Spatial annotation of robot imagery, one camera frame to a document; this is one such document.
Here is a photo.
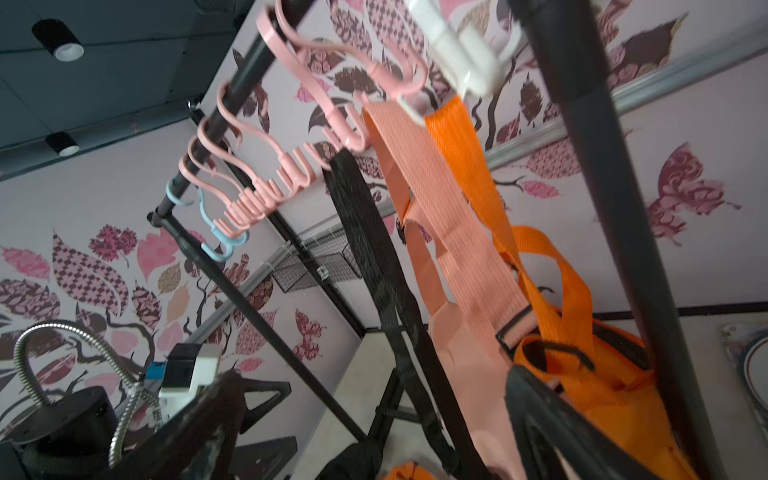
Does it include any light blue plastic hook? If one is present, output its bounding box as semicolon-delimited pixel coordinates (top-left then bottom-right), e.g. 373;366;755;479
165;180;250;265

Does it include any white round printed plate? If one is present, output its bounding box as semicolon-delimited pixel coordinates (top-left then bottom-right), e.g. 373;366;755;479
737;332;767;419

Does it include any black wire basket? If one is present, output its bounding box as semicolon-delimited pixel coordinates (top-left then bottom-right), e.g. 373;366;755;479
271;231;361;293

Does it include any white plastic hook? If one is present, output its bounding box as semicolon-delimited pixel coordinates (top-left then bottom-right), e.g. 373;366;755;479
405;0;523;99

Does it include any pink plastic hook rightmost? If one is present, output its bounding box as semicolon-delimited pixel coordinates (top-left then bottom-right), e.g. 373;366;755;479
257;1;428;153

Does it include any pink plastic hook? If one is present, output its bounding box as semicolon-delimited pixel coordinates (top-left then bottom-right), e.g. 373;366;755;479
197;116;315;215
178;155;271;232
179;137;274;230
216;81;328;203
257;1;428;153
199;197;249;244

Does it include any black clothes rack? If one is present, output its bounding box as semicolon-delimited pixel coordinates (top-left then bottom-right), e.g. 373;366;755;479
146;0;730;480

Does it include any black sling bag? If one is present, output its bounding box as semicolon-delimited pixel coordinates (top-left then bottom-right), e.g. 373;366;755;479
324;148;494;479

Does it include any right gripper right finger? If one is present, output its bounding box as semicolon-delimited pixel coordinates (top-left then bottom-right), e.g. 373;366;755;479
505;365;656;480

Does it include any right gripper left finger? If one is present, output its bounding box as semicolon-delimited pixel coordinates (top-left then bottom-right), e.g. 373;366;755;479
97;371;246;480

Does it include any bright orange sling bag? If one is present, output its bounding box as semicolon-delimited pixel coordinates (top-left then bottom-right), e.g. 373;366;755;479
380;95;700;480

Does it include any salmon pink sling bag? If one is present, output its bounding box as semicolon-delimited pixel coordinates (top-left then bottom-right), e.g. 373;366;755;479
364;100;536;479

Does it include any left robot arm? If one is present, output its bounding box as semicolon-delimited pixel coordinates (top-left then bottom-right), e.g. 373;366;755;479
1;321;297;479

